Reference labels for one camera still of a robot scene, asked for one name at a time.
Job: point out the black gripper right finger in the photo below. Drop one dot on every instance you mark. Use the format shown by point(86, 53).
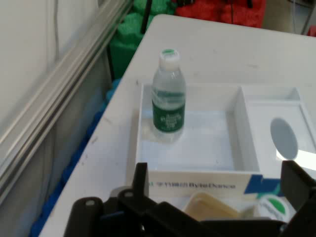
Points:
point(303, 192)

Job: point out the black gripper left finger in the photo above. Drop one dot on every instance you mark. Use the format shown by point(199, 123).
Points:
point(123, 217)

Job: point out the green label water bottle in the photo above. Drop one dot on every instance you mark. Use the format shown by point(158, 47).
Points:
point(271, 207)
point(169, 116)

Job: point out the blue foam block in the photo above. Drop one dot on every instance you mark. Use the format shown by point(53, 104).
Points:
point(74, 158)

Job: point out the wooden serving tray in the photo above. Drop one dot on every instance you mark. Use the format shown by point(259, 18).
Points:
point(209, 207)

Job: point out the white divided tray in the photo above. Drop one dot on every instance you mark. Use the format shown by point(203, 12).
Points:
point(197, 143)

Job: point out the green foam block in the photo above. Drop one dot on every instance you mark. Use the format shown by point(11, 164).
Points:
point(126, 37)

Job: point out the red foam block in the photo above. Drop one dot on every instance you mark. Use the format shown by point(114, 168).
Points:
point(209, 12)

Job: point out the aluminium wall rail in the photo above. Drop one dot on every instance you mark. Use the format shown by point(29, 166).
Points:
point(61, 81)

